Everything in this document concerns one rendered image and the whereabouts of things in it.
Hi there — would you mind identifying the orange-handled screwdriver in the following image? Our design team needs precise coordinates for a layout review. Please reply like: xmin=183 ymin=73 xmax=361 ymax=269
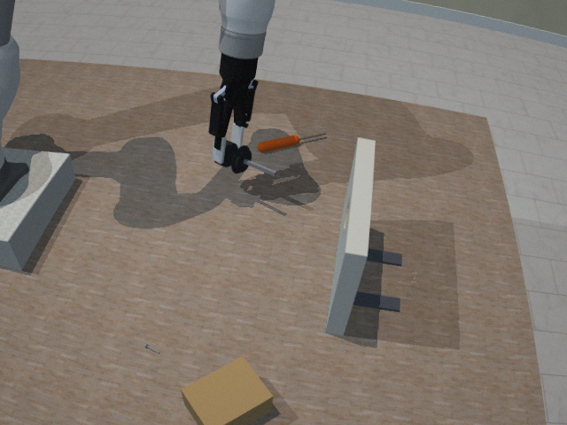
xmin=258 ymin=133 xmax=326 ymax=152

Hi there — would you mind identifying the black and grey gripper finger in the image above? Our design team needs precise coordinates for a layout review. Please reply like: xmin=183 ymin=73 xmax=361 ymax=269
xmin=209 ymin=86 xmax=241 ymax=164
xmin=230 ymin=80 xmax=258 ymax=149

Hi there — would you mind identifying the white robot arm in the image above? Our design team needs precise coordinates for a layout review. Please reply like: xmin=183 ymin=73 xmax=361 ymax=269
xmin=0 ymin=0 xmax=276 ymax=202

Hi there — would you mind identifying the tan cardboard box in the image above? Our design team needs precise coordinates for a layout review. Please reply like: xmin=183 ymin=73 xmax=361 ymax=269
xmin=181 ymin=357 xmax=273 ymax=425

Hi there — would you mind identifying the black door knob with metal spindle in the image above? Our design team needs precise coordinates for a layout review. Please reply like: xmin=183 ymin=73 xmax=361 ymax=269
xmin=214 ymin=140 xmax=274 ymax=175

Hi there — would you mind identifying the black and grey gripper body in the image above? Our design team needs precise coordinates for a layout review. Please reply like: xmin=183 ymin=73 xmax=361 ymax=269
xmin=219 ymin=54 xmax=258 ymax=102

